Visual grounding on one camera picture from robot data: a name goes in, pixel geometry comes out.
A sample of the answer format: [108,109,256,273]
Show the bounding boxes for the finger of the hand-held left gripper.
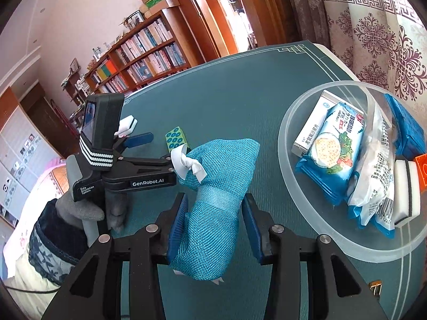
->
[112,153,175,174]
[117,132,154,150]

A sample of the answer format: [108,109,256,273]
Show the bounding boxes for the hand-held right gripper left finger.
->
[40,191,189,320]

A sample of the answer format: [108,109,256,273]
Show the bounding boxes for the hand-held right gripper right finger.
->
[242,195,389,320]

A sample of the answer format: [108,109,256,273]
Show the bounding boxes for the green dice with blue dots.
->
[165,127,190,150]

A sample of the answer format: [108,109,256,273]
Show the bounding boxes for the translucent plastic bowl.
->
[278,81,427,263]

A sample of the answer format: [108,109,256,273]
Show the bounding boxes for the light blue cracker packet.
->
[295,102,366,206]

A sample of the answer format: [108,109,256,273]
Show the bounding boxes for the white medicine box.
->
[291,90,337,157]

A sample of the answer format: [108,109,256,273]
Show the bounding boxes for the white blue plastic packet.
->
[347,90,401,239]

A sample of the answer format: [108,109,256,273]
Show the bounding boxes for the white sponge with black stripe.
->
[117,115,138,137]
[394,158,425,229]

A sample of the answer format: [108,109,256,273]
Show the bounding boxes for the orange cube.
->
[414,153,427,187]

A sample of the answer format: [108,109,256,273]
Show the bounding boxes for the dark blue cracker packet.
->
[383,93,427,159]

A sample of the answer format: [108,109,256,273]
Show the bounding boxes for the person's left forearm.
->
[0,198,90,320]

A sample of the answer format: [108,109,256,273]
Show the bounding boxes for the person's left hand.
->
[55,190,129,232]

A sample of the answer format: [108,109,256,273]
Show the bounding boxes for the small wooden shelf unit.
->
[62,58,90,107]

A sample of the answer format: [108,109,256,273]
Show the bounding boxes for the dark wooden wardrobe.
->
[20,83,81,157]

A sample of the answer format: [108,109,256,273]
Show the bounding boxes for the white panel cabinet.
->
[0,107,64,227]

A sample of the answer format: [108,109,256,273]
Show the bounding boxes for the rows of books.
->
[90,18,185,94]

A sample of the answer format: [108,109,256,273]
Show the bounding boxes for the teal table mat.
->
[110,40,427,320]

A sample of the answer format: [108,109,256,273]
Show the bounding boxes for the wooden bookshelf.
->
[83,7,192,95]

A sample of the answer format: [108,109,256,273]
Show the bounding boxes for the wooden door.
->
[180,0,291,57]

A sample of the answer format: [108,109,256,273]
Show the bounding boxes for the patterned curtain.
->
[280,0,427,107]

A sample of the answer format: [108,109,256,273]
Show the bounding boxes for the film strip photo frame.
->
[128,11,145,29]

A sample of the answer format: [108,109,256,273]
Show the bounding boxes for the black cable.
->
[5,285,61,295]

